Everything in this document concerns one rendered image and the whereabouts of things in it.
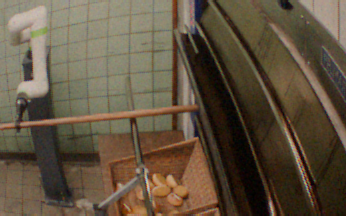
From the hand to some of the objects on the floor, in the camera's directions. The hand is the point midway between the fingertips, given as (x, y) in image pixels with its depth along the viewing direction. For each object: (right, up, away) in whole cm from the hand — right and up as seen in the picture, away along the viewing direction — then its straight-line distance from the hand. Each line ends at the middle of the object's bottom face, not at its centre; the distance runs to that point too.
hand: (18, 125), depth 228 cm
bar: (+53, -110, +45) cm, 131 cm away
